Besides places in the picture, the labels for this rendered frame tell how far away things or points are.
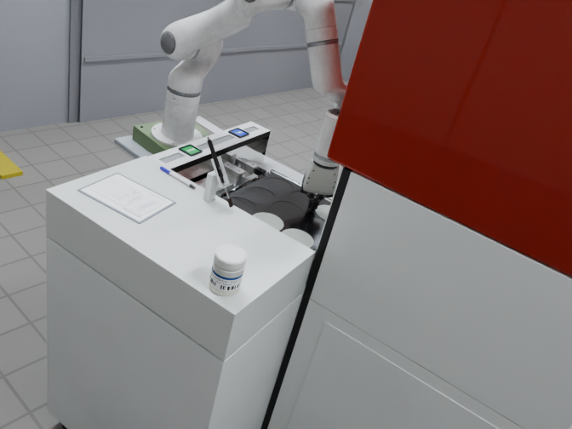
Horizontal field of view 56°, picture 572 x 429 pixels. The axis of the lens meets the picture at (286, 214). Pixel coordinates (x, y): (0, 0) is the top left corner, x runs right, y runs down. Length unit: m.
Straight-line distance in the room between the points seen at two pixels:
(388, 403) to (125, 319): 0.73
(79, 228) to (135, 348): 0.34
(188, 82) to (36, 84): 2.14
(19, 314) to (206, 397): 1.33
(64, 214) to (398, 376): 0.96
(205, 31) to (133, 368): 1.03
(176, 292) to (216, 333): 0.13
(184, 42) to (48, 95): 2.29
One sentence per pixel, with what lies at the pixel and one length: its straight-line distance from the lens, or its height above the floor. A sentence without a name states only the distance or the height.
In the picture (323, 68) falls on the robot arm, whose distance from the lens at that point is 1.56.
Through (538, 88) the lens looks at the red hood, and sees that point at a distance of 1.13.
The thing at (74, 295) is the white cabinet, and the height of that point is 0.68.
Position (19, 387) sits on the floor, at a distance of 2.30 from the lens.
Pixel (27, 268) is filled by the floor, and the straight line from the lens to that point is 2.79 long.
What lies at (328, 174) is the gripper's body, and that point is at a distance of 1.64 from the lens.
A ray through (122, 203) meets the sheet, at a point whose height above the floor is 0.97.
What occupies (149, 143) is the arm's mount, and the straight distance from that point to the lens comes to 2.05.
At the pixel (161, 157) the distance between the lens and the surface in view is 1.73.
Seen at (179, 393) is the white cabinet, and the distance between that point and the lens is 1.47.
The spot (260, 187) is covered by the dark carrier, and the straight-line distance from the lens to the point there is 1.79.
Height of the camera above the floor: 1.76
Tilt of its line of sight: 31 degrees down
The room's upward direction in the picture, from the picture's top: 15 degrees clockwise
